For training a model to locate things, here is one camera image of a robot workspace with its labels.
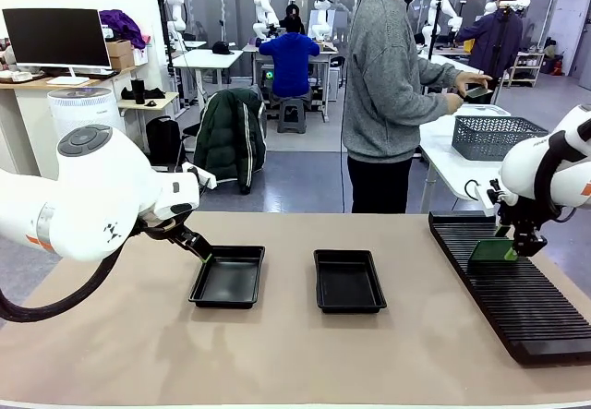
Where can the green glass plate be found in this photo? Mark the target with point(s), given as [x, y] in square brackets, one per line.
[489, 251]

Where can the black plastic ESD tray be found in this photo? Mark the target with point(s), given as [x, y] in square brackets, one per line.
[228, 277]
[348, 282]

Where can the brown cardboard box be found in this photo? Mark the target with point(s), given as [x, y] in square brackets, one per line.
[119, 53]

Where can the person's right hand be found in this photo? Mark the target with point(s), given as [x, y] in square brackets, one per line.
[456, 102]

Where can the person's right forearm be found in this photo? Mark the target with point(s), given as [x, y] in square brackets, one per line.
[429, 104]

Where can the large white table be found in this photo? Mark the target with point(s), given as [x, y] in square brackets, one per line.
[438, 150]

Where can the person's left forearm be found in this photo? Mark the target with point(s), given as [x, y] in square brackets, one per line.
[438, 74]

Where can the white air purifier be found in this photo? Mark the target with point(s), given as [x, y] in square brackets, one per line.
[83, 109]

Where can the black tripod stand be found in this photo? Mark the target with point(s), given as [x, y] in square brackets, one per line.
[431, 35]

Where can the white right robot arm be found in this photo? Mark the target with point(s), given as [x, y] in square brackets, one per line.
[522, 169]

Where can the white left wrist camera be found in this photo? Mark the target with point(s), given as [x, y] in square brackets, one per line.
[198, 176]

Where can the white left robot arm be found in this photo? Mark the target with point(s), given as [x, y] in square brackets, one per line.
[92, 187]

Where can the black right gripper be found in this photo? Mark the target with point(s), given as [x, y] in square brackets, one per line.
[522, 222]

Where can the grey door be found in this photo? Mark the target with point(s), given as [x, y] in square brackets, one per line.
[570, 21]

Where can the small wooden side table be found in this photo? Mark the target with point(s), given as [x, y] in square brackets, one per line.
[159, 100]

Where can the grey plastic stool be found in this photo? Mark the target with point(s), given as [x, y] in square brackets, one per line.
[292, 113]

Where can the black tumbler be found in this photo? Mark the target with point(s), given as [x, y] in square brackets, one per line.
[138, 91]

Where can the purple cloth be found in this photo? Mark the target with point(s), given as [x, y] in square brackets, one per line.
[121, 26]

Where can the wooden top white desk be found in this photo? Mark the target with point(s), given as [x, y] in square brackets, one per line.
[27, 83]

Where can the black slotted board rack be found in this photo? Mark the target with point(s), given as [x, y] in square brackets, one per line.
[531, 298]

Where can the black computer monitor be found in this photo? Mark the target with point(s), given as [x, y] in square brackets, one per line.
[55, 37]

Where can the white storage shelf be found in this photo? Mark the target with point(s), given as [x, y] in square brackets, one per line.
[526, 65]

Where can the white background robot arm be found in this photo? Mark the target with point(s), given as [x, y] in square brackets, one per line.
[264, 12]
[322, 16]
[445, 12]
[173, 7]

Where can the grey workbench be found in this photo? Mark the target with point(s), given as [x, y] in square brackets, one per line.
[251, 51]

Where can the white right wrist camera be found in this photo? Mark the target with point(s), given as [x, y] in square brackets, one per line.
[487, 199]

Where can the person in grey sweater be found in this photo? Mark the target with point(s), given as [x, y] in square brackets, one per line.
[378, 81]

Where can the black pouch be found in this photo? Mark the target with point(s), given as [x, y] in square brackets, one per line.
[156, 92]

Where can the dark green puffer jacket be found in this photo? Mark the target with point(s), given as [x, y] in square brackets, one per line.
[226, 141]

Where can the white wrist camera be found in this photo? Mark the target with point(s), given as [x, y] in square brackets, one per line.
[487, 199]
[198, 176]

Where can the person in dark jacket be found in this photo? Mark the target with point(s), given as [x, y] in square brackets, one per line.
[489, 39]

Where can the black backpack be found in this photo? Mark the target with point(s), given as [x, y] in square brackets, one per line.
[162, 141]

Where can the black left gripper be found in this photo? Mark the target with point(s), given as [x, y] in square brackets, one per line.
[177, 236]

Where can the metal frame chair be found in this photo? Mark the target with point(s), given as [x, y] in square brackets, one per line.
[189, 134]

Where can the person in blue hoodie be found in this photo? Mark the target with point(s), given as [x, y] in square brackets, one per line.
[288, 63]

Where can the person's left hand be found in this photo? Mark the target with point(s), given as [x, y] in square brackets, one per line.
[473, 81]

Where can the grey plastic basket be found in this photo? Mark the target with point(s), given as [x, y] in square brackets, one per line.
[485, 136]

